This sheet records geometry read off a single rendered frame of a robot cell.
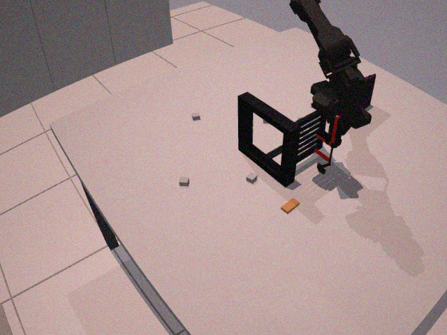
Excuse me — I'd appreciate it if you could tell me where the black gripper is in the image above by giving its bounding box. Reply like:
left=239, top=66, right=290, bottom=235
left=310, top=79, right=372, bottom=135

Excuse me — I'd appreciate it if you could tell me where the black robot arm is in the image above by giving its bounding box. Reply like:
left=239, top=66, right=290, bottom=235
left=289, top=0, right=371, bottom=115

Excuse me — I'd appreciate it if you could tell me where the orange flat rectangular block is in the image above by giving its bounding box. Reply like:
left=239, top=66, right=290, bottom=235
left=281, top=198, right=300, bottom=214

